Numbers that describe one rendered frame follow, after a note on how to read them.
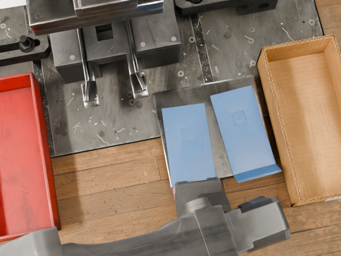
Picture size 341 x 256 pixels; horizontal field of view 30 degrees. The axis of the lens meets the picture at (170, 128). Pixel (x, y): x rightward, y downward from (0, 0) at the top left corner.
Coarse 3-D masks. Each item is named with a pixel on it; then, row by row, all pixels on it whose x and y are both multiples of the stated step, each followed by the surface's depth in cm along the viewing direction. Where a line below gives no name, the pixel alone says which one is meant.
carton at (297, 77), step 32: (256, 64) 108; (288, 64) 107; (320, 64) 107; (288, 96) 106; (320, 96) 106; (288, 128) 104; (320, 128) 104; (288, 160) 97; (320, 160) 103; (288, 192) 101; (320, 192) 102
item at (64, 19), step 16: (32, 0) 85; (48, 0) 85; (64, 0) 85; (80, 0) 80; (96, 0) 80; (112, 0) 80; (128, 0) 80; (144, 0) 85; (160, 0) 85; (32, 16) 84; (48, 16) 84; (64, 16) 84; (80, 16) 82; (96, 16) 85; (112, 16) 86; (128, 16) 87; (48, 32) 87
